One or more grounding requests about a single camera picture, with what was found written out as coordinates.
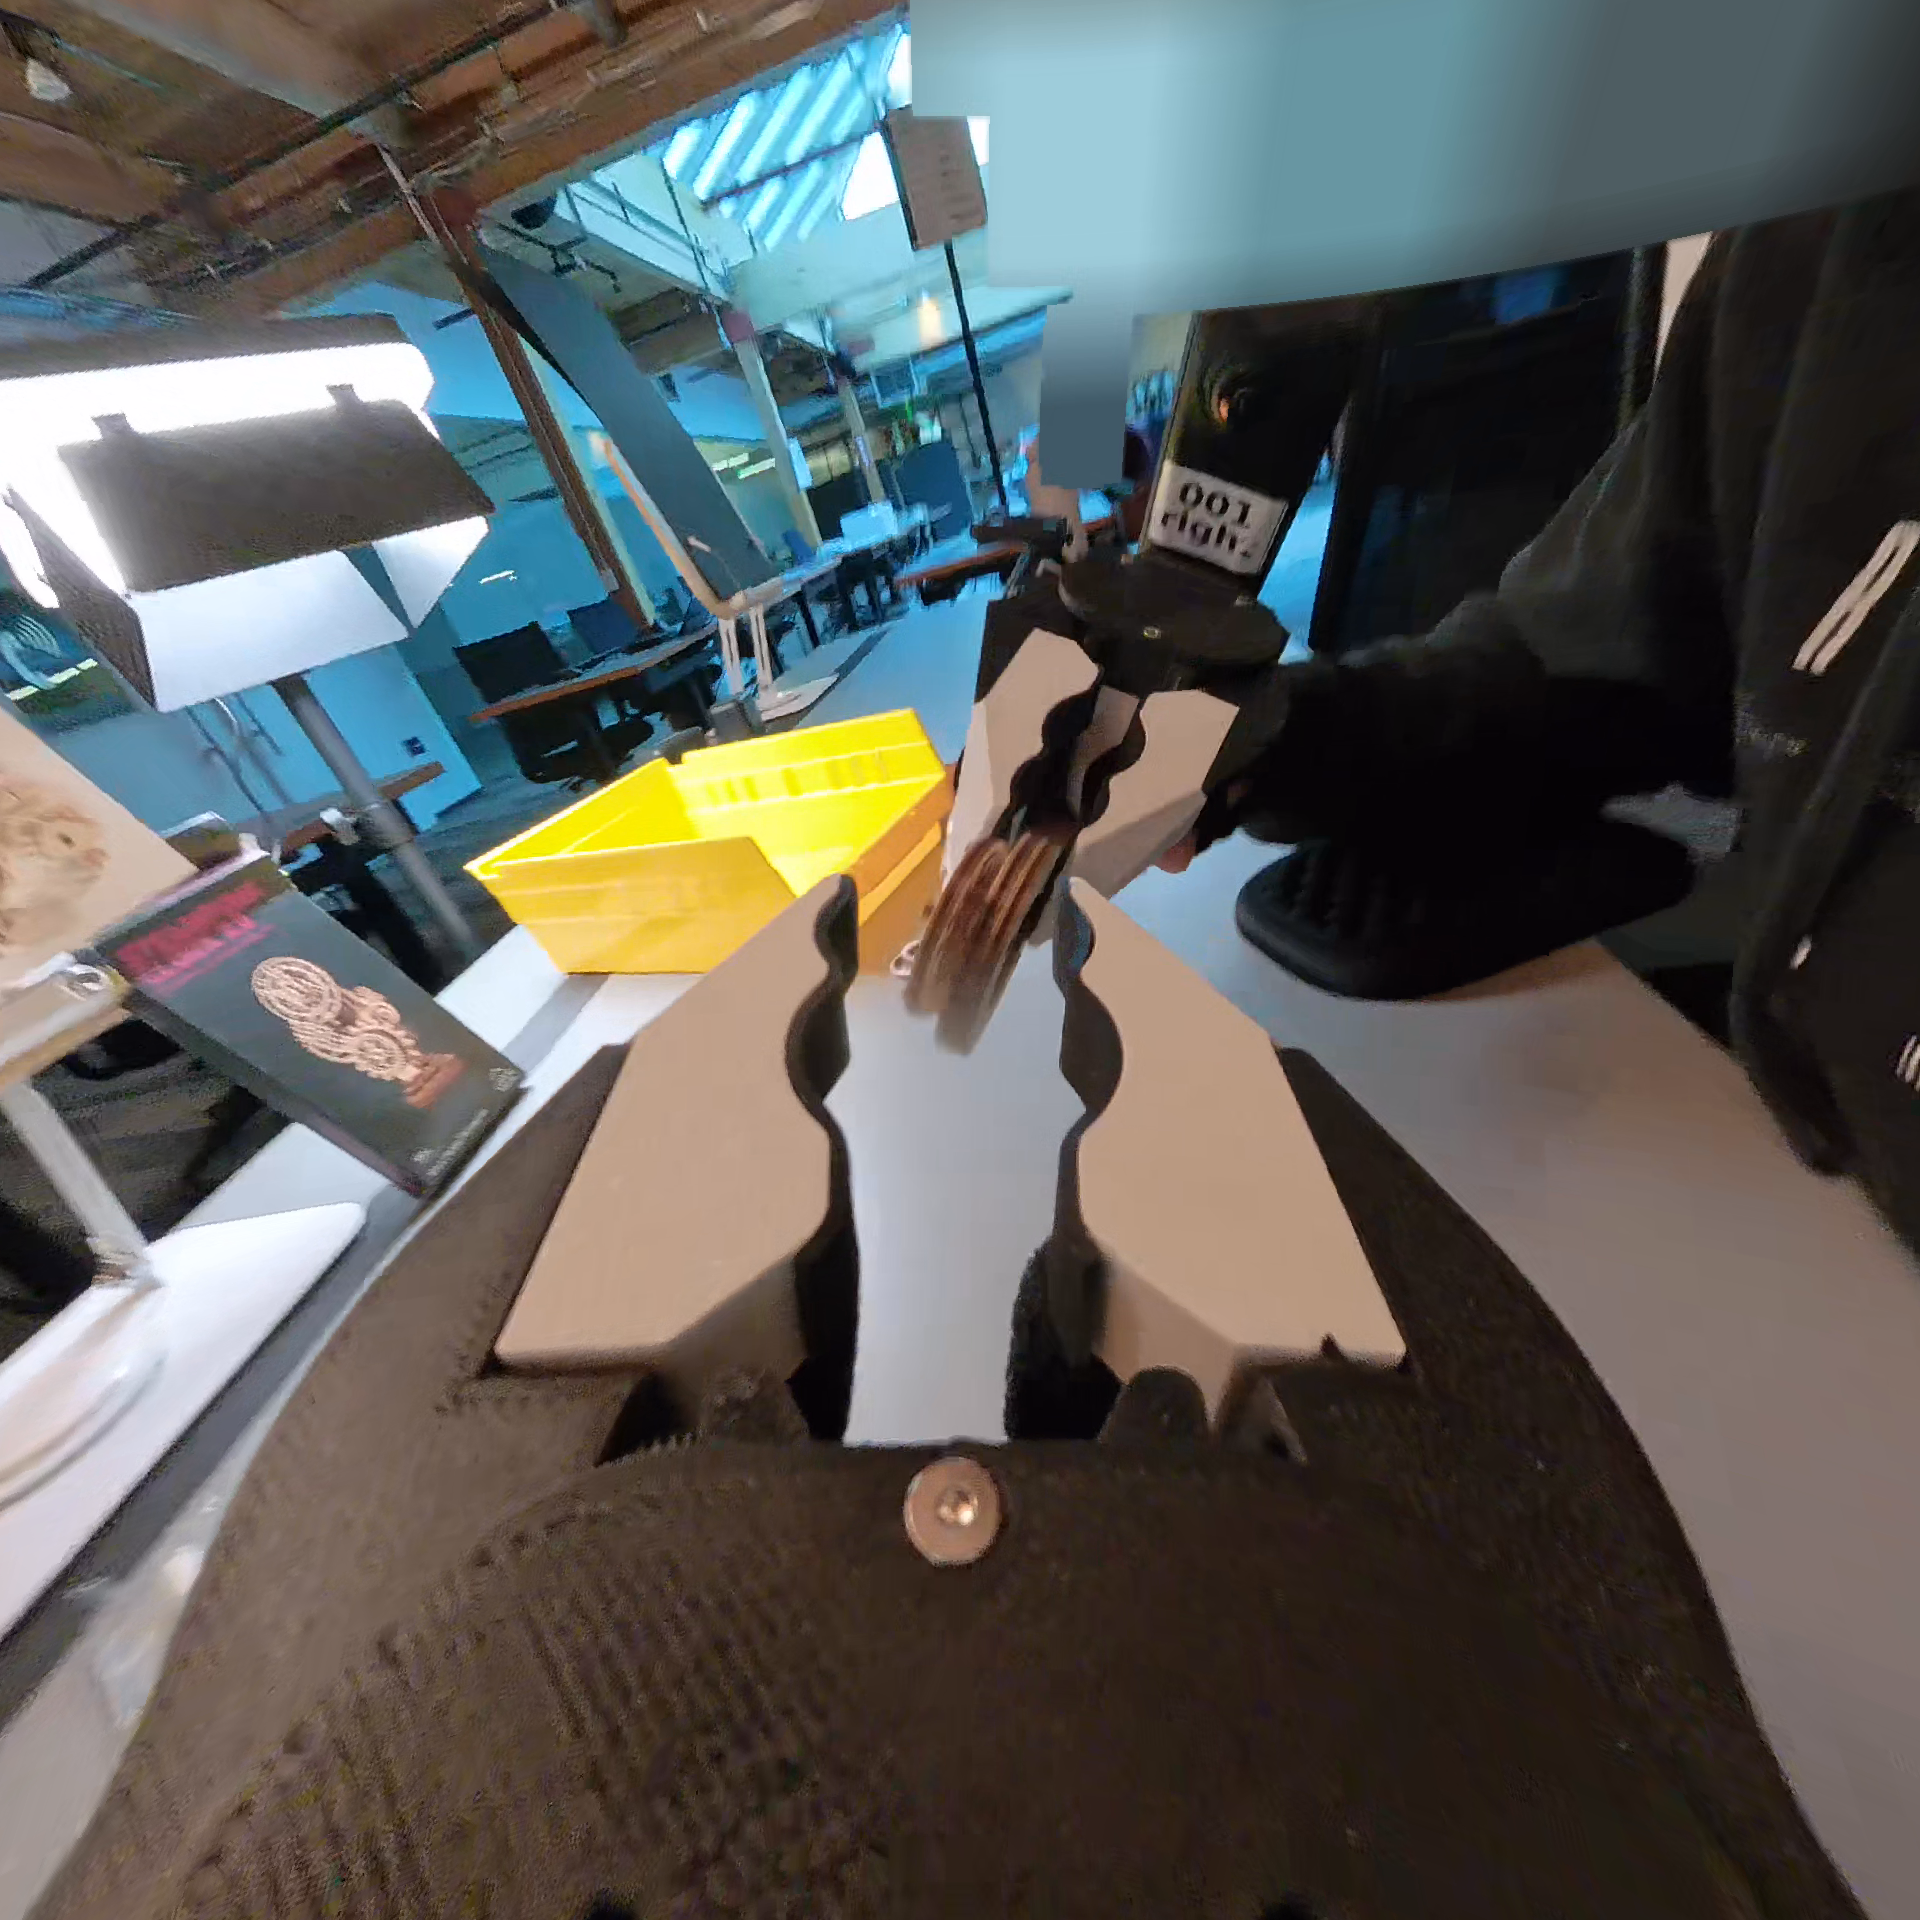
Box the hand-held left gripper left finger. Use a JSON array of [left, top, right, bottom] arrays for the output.
[[491, 877, 859, 1408]]

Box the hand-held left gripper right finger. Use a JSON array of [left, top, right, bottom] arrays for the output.
[[1049, 877, 1409, 1422]]

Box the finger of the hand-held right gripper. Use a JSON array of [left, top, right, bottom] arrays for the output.
[[1068, 682, 1247, 902], [942, 626, 1106, 904]]

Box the ornate wooden disc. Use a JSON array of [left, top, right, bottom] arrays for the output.
[[937, 819, 1079, 1037]]

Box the background wooden desk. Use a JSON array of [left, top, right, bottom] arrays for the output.
[[468, 629, 723, 785]]

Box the black desk mat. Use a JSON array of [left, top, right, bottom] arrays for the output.
[[0, 1049, 625, 1731]]

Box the black woven armrest pad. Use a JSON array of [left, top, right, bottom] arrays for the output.
[[1235, 816, 1698, 1000]]

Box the yellow plastic bin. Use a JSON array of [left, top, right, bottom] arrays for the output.
[[462, 708, 963, 980]]

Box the black monitor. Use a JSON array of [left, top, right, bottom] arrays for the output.
[[1310, 247, 1669, 648]]

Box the dark product box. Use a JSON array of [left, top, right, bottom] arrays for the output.
[[91, 855, 530, 1202]]

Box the black office chair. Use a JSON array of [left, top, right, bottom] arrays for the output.
[[454, 619, 661, 790]]

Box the white flat device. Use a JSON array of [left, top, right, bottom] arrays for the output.
[[0, 1201, 372, 1640]]

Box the grey light stand pole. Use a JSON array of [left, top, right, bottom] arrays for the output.
[[270, 670, 486, 969]]

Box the person's black printed hoodie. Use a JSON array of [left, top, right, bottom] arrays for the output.
[[1643, 195, 1920, 1254]]

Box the pale document holder board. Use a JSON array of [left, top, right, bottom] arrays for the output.
[[0, 960, 144, 1096]]

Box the printed instruction sheet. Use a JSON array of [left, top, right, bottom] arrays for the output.
[[0, 704, 200, 994]]

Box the studio softbox light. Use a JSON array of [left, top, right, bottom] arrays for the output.
[[0, 315, 501, 716]]

